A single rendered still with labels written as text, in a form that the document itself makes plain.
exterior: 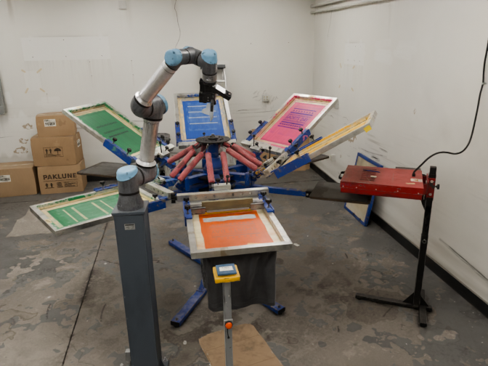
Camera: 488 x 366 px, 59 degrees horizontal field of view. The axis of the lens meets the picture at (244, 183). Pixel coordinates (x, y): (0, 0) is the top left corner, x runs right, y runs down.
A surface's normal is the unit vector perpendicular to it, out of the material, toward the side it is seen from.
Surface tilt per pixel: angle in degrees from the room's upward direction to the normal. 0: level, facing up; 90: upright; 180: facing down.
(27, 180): 90
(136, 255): 90
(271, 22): 90
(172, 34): 90
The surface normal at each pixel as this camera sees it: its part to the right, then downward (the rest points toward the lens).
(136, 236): 0.08, 0.31
